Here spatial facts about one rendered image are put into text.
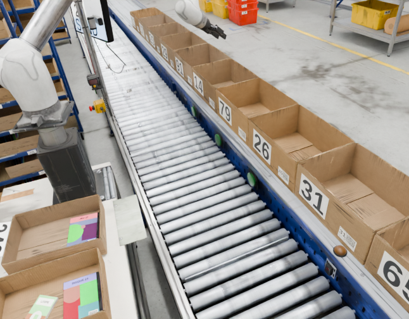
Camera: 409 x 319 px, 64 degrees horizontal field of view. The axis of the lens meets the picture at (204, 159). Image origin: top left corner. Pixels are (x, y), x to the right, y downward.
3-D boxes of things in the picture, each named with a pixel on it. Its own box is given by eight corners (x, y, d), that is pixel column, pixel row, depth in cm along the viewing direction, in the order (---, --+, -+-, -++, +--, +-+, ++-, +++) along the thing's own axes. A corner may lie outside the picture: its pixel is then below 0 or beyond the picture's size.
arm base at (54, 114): (13, 133, 134) (7, 121, 130) (29, 107, 151) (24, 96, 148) (59, 126, 135) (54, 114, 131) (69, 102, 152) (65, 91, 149)
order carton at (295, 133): (247, 147, 169) (247, 118, 159) (296, 131, 176) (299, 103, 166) (292, 193, 139) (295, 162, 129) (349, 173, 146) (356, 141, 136)
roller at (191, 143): (130, 163, 196) (128, 157, 193) (210, 139, 210) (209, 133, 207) (132, 168, 193) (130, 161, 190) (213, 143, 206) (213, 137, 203)
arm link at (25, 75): (28, 116, 132) (4, 62, 119) (11, 103, 143) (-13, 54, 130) (65, 100, 141) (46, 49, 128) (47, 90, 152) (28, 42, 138)
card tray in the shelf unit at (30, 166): (9, 178, 255) (4, 168, 249) (12, 157, 278) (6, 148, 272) (63, 162, 266) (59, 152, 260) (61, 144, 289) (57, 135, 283)
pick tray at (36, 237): (21, 229, 154) (12, 214, 148) (104, 208, 160) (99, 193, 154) (11, 280, 132) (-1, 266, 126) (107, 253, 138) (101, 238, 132)
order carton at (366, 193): (293, 193, 139) (296, 162, 129) (349, 173, 147) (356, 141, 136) (362, 266, 109) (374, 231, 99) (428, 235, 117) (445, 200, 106)
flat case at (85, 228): (66, 252, 138) (65, 250, 137) (71, 220, 153) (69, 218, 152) (99, 245, 140) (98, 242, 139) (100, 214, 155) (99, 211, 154)
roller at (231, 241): (169, 264, 137) (168, 257, 134) (277, 221, 151) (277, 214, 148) (173, 273, 134) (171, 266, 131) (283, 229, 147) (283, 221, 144)
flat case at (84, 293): (64, 331, 113) (62, 328, 112) (64, 284, 128) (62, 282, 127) (104, 316, 116) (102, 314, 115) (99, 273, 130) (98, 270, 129)
